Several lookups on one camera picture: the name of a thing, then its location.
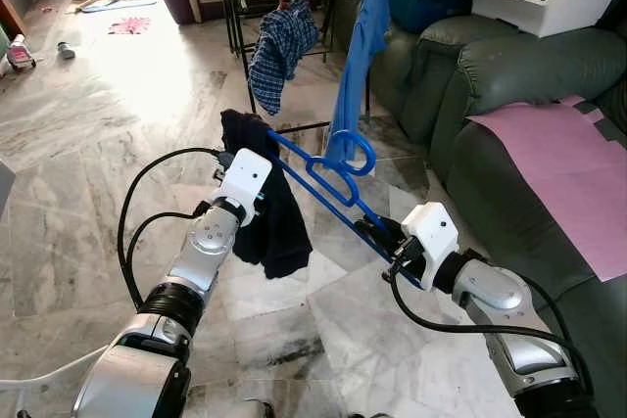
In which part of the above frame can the blue plastic hanger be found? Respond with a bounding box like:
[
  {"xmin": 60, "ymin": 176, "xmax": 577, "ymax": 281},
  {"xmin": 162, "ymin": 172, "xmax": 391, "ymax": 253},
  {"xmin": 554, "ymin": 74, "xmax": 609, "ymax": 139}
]
[{"xmin": 265, "ymin": 127, "xmax": 427, "ymax": 292}]

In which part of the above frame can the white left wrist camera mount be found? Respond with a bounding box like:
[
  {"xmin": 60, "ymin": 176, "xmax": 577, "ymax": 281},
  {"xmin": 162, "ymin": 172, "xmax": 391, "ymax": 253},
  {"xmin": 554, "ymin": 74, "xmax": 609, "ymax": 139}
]
[{"xmin": 216, "ymin": 149, "xmax": 273, "ymax": 204}]

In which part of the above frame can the blue plaid shirt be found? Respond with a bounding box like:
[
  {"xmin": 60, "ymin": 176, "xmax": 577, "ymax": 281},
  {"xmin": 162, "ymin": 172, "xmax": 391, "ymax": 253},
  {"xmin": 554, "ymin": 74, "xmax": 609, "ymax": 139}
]
[{"xmin": 247, "ymin": 0, "xmax": 321, "ymax": 117}]

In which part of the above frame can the black metal drying rack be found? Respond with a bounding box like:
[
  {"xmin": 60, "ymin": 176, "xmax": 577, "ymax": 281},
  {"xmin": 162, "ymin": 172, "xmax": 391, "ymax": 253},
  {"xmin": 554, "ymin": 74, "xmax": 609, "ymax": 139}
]
[{"xmin": 216, "ymin": 0, "xmax": 471, "ymax": 140}]

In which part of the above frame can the plain blue shirt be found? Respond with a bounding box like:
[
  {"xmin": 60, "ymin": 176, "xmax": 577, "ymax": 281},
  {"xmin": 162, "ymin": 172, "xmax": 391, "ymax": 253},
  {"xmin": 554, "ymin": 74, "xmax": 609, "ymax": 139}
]
[{"xmin": 326, "ymin": 0, "xmax": 393, "ymax": 166}]

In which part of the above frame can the blue floor mat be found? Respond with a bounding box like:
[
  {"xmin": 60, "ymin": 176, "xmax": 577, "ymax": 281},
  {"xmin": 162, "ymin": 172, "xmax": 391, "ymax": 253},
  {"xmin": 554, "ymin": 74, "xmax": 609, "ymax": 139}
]
[{"xmin": 78, "ymin": 0, "xmax": 158, "ymax": 14}]

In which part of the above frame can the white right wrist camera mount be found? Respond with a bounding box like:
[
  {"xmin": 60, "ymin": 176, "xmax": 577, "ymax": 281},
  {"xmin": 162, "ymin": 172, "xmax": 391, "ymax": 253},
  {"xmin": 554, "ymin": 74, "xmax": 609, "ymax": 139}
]
[{"xmin": 400, "ymin": 203, "xmax": 461, "ymax": 267}]

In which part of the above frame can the pink sheet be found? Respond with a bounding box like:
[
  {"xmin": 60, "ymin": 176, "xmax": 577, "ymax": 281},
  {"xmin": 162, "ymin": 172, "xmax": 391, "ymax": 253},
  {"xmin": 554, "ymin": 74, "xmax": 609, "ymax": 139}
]
[{"xmin": 467, "ymin": 95, "xmax": 627, "ymax": 284}]

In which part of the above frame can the dark green sofa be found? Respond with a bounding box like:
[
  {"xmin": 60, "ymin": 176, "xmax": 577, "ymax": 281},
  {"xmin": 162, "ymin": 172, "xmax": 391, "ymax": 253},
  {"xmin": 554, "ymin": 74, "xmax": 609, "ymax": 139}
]
[{"xmin": 367, "ymin": 15, "xmax": 627, "ymax": 418}]

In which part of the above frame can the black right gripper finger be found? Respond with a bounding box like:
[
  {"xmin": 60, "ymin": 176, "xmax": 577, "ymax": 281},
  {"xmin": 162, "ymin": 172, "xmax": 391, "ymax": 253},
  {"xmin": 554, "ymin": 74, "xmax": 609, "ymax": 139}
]
[{"xmin": 353, "ymin": 218, "xmax": 395, "ymax": 251}]

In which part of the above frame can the brown wooden board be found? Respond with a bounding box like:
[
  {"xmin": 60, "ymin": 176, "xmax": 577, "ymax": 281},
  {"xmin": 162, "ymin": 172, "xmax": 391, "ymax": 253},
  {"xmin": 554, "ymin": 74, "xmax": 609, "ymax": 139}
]
[{"xmin": 0, "ymin": 0, "xmax": 23, "ymax": 42}]

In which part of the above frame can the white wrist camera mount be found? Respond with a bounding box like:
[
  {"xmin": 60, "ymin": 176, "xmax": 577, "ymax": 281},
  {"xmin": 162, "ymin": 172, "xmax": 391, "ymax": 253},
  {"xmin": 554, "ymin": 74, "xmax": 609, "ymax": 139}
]
[
  {"xmin": 216, "ymin": 149, "xmax": 273, "ymax": 204},
  {"xmin": 400, "ymin": 203, "xmax": 461, "ymax": 267}
]

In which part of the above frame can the pink floor cloth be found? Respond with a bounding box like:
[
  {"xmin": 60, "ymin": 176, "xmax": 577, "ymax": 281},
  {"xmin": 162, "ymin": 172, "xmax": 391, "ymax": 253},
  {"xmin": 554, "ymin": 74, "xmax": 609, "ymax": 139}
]
[{"xmin": 108, "ymin": 17, "xmax": 153, "ymax": 35}]

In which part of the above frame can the dark navy garment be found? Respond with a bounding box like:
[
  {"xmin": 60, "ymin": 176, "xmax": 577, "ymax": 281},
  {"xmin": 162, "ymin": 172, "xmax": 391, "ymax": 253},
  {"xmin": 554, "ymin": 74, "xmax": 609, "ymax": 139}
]
[{"xmin": 218, "ymin": 108, "xmax": 314, "ymax": 280}]

